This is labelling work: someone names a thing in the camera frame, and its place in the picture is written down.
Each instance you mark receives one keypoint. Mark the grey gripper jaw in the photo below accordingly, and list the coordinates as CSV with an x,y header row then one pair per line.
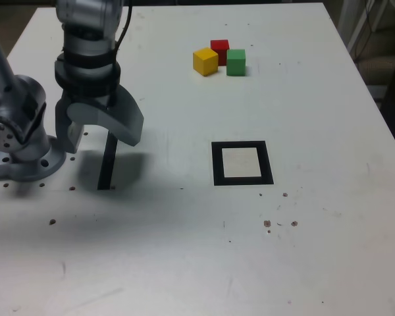
x,y
125,118
64,131

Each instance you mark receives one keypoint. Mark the white metal frame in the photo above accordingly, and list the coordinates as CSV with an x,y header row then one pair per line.
x,y
358,19

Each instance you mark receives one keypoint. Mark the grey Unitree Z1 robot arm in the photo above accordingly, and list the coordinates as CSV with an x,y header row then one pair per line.
x,y
85,19

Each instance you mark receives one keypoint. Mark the yellow cube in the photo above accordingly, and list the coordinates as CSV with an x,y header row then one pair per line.
x,y
204,62

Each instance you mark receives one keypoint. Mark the red cube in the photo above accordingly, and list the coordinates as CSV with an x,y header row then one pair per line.
x,y
220,46

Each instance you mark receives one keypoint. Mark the green cube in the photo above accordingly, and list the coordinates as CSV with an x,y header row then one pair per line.
x,y
235,64

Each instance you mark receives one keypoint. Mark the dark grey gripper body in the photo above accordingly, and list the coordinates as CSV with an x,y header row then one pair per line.
x,y
85,98

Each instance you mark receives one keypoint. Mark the black tape square outline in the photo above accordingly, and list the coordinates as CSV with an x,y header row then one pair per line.
x,y
217,164

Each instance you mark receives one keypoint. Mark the black tape strip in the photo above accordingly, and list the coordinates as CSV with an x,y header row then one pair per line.
x,y
106,171

